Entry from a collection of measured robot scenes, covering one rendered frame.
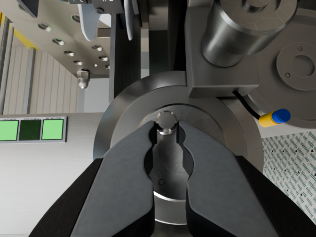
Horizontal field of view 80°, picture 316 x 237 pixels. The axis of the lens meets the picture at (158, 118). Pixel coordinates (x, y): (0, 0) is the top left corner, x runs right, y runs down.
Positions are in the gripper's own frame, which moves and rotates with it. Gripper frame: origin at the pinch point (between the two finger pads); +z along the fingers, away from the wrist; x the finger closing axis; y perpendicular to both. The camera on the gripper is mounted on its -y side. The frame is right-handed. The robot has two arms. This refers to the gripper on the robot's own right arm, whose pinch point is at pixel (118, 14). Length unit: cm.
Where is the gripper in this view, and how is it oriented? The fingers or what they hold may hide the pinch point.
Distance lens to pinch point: 25.7
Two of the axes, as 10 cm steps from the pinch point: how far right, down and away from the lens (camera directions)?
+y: 0.2, 9.8, -1.8
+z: 0.2, 1.8, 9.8
